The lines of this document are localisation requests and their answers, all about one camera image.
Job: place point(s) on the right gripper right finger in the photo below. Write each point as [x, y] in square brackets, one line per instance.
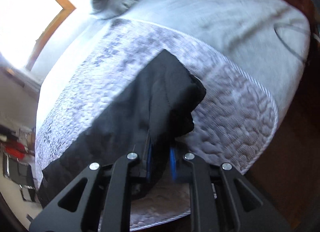
[221, 198]

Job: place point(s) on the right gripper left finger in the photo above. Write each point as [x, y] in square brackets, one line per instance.
[90, 187]

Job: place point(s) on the black pants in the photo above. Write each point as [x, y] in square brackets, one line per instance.
[159, 101]

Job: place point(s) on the chrome cantilever chair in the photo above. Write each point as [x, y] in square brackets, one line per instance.
[21, 174]

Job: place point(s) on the red garment on rack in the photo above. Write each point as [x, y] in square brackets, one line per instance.
[17, 151]

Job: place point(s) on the grey quilted bedspread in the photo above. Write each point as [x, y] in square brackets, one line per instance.
[234, 123]

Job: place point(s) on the light grey bed sheet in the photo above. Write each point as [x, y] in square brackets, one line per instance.
[269, 39]

